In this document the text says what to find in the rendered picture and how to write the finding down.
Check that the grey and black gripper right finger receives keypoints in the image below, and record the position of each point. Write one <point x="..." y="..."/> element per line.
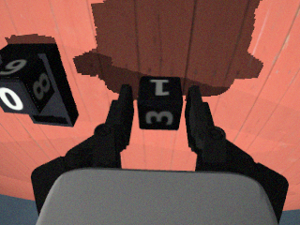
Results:
<point x="214" y="151"/>

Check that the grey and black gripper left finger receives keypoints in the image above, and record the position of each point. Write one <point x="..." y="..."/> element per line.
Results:
<point x="104" y="147"/>

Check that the black cube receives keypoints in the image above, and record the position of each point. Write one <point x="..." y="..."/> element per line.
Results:
<point x="25" y="86"/>
<point x="159" y="103"/>

